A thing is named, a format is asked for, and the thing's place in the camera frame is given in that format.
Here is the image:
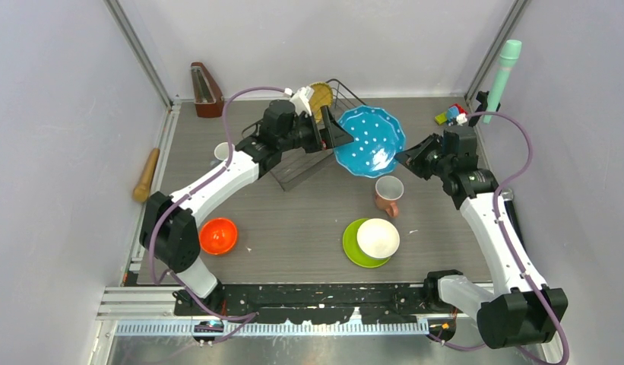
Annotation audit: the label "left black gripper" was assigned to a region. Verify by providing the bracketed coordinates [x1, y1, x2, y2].
[278, 106, 353, 154]

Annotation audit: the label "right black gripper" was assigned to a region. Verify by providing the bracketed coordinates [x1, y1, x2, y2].
[395, 132, 453, 180]

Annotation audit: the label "blue polka dot plate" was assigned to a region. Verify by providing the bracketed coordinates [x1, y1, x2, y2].
[334, 105, 407, 178]

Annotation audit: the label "pink ceramic mug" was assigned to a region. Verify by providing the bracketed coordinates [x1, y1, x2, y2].
[375, 176, 404, 218]

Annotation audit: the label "yellow woven bamboo plate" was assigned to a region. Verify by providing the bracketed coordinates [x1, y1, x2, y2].
[309, 81, 334, 123]

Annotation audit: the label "white ribbed bowl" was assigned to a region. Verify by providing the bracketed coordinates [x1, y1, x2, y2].
[356, 218, 401, 259]

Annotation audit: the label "orange bowl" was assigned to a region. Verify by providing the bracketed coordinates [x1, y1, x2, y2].
[198, 217, 238, 256]

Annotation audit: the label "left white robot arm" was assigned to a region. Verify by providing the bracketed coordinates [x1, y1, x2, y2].
[139, 100, 354, 315]

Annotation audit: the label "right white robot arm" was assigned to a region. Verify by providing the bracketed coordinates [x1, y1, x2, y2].
[394, 126, 569, 349]

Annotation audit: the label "colourful toy blocks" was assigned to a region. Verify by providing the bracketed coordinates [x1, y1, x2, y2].
[434, 103, 467, 126]

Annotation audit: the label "black handheld microphone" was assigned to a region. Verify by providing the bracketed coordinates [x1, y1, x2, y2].
[500, 188, 524, 247]

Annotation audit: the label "green plate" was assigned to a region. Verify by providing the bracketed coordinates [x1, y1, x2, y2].
[342, 218, 391, 268]

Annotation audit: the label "grey ceramic mug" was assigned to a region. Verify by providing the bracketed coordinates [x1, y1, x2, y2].
[210, 142, 235, 168]

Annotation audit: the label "brown wooden metronome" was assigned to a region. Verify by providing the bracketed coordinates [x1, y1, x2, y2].
[190, 62, 225, 119]

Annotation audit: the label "mint green microphone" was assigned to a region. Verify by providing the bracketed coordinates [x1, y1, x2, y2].
[486, 40, 522, 112]

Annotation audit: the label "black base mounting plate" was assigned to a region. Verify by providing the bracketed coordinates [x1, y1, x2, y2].
[173, 283, 462, 325]

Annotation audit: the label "wooden rolling pin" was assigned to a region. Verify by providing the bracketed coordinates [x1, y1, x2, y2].
[132, 148, 160, 203]

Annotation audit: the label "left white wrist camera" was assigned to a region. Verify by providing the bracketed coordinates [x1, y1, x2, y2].
[283, 86, 314, 116]

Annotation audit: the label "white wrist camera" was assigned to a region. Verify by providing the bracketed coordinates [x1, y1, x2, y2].
[455, 113, 468, 125]
[283, 86, 314, 116]

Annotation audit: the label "black wire dish rack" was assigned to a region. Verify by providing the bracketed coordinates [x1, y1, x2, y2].
[236, 78, 364, 192]

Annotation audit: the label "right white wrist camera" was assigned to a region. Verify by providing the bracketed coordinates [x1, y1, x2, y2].
[455, 113, 468, 125]

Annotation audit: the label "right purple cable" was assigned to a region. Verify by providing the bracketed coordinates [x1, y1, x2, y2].
[427, 111, 570, 365]

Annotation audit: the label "purple cable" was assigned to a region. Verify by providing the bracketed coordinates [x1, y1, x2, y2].
[147, 86, 293, 346]
[427, 111, 570, 365]

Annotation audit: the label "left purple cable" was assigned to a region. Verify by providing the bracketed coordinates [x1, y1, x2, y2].
[147, 86, 293, 346]

